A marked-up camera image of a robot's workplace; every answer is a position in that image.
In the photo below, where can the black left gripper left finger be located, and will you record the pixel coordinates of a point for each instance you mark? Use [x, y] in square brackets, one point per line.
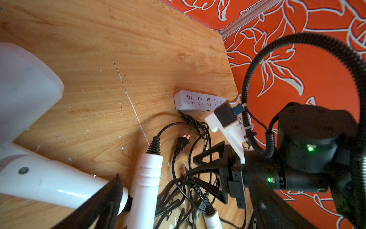
[102, 208]

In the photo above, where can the white hair dryer middle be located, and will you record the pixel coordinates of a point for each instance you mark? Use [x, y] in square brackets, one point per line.
[142, 214]

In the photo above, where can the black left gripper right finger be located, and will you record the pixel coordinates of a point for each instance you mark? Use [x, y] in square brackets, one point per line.
[271, 211]

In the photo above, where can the white power strip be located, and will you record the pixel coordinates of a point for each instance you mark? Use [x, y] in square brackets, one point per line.
[192, 101]

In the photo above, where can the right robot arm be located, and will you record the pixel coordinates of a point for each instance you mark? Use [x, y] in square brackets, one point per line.
[308, 148]

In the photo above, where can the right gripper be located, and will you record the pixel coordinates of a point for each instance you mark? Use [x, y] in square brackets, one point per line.
[236, 176]

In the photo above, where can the white hair dryer front right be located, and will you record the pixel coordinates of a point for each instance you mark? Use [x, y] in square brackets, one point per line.
[211, 216]

